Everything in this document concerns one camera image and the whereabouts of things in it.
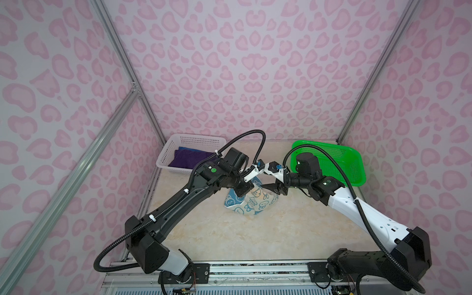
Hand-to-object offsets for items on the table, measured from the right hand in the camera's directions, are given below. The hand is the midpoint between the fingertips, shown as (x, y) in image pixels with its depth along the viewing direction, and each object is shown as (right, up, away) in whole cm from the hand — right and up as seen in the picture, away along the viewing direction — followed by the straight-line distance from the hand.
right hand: (263, 176), depth 73 cm
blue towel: (-47, +13, +41) cm, 64 cm away
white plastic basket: (-50, +17, +38) cm, 65 cm away
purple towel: (-39, +7, +34) cm, 52 cm away
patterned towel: (-1, -11, +7) cm, 13 cm away
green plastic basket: (+52, +6, +30) cm, 61 cm away
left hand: (-3, -3, 0) cm, 4 cm away
